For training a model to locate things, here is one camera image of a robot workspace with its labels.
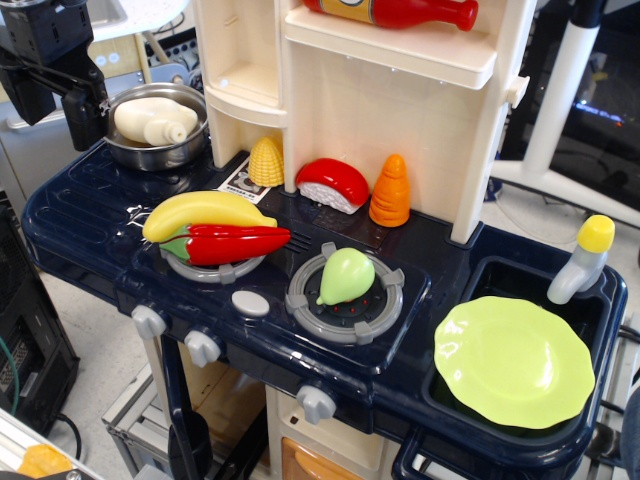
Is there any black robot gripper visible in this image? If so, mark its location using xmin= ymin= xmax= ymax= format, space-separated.
xmin=1 ymin=1 xmax=109 ymax=151

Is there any green toy pear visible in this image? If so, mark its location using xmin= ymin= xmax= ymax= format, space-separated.
xmin=316 ymin=248 xmax=376 ymax=305

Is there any light green plastic plate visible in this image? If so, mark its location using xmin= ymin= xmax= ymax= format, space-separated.
xmin=434 ymin=296 xmax=595 ymax=430

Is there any stainless steel pot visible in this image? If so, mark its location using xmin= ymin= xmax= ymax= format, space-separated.
xmin=105 ymin=83 xmax=208 ymax=171

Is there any cream toy squeeze bottle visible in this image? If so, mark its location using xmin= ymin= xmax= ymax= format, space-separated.
xmin=113 ymin=97 xmax=199 ymax=146

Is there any yellow toy banana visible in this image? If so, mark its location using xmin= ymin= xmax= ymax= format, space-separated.
xmin=142 ymin=190 xmax=278 ymax=243

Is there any black and white sticker label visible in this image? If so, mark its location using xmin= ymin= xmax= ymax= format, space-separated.
xmin=217 ymin=159 xmax=270 ymax=204

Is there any red toy chili pepper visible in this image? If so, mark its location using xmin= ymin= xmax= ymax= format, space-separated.
xmin=160 ymin=224 xmax=291 ymax=266

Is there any yellow toy corn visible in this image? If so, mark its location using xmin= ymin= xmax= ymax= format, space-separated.
xmin=248 ymin=137 xmax=285 ymax=187

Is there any grey left stove knob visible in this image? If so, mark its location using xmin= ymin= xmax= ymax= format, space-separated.
xmin=131 ymin=305 xmax=167 ymax=340

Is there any grey stove knob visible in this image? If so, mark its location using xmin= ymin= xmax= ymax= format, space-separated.
xmin=131 ymin=305 xmax=167 ymax=340
xmin=296 ymin=385 xmax=336 ymax=425
xmin=184 ymin=330 xmax=221 ymax=368

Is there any grey left stove burner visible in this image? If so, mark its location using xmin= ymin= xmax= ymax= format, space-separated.
xmin=161 ymin=251 xmax=265 ymax=285

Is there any grey stove burner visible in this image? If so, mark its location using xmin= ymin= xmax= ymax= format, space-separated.
xmin=285 ymin=242 xmax=405 ymax=345
xmin=161 ymin=251 xmax=265 ymax=285

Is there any black computer case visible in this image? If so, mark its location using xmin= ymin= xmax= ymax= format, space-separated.
xmin=1 ymin=207 xmax=79 ymax=436

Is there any cream toy kitchen shelf unit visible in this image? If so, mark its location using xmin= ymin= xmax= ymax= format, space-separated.
xmin=193 ymin=1 xmax=535 ymax=244

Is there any grey oval button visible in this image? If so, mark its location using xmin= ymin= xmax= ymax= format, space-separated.
xmin=231 ymin=290 xmax=270 ymax=317

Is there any grey middle stove knob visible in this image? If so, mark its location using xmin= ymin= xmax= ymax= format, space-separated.
xmin=184 ymin=330 xmax=221 ymax=368

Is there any red and white toy sushi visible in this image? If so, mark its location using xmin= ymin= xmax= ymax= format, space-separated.
xmin=296 ymin=158 xmax=369 ymax=214

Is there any orange toy carrot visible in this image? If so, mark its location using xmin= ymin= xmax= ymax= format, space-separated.
xmin=369 ymin=154 xmax=411 ymax=227

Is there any grey right stove burner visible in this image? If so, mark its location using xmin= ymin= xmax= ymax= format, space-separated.
xmin=285 ymin=242 xmax=405 ymax=345

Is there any grey right stove knob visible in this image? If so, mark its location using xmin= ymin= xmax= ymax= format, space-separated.
xmin=296 ymin=385 xmax=336 ymax=425

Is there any red toy ketchup bottle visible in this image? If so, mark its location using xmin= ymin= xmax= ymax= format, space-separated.
xmin=303 ymin=0 xmax=479 ymax=31

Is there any navy toy kitchen counter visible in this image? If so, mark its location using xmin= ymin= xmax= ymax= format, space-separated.
xmin=21 ymin=144 xmax=628 ymax=479

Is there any white pipe stand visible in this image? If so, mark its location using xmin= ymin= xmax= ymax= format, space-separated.
xmin=491 ymin=1 xmax=639 ymax=228

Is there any grey toy faucet yellow cap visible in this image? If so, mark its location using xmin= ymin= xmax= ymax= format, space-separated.
xmin=547 ymin=214 xmax=616 ymax=305

